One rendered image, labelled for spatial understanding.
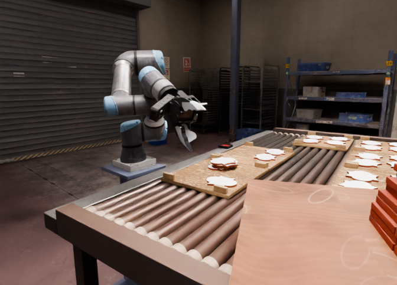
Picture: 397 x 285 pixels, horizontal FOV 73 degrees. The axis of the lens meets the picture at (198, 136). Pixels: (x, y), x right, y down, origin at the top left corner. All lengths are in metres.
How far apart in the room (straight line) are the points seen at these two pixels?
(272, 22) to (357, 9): 1.80
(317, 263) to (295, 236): 0.09
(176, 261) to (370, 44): 6.07
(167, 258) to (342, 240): 0.38
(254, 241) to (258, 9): 7.08
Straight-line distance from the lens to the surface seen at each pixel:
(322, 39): 6.68
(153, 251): 0.72
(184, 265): 0.67
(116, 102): 1.01
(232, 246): 0.80
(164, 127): 1.55
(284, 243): 0.59
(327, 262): 0.57
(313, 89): 6.06
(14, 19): 5.78
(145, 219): 0.93
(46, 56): 5.84
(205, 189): 1.10
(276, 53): 7.04
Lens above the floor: 1.35
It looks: 11 degrees down
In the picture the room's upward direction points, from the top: straight up
